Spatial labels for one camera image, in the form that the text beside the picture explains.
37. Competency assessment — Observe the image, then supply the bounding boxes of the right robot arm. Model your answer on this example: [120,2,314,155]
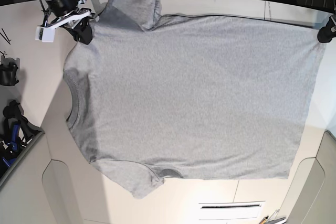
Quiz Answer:
[35,0,95,45]

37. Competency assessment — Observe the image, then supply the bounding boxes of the black cup holder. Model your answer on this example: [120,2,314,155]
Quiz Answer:
[0,55,20,87]

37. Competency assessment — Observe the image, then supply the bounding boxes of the black and blue tool pile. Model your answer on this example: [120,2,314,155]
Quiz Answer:
[1,100,42,175]

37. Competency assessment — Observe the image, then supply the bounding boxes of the grey T-shirt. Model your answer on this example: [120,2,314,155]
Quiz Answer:
[64,0,325,198]

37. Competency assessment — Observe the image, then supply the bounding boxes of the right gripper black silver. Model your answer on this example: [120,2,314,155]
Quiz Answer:
[43,0,93,45]

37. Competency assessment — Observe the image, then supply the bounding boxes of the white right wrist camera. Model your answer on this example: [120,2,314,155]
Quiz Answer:
[35,8,91,42]

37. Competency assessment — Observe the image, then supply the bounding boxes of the black thin sticks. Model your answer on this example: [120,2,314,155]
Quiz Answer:
[0,28,11,45]

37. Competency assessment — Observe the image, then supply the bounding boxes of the pens at bottom edge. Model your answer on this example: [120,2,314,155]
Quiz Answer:
[259,209,287,224]

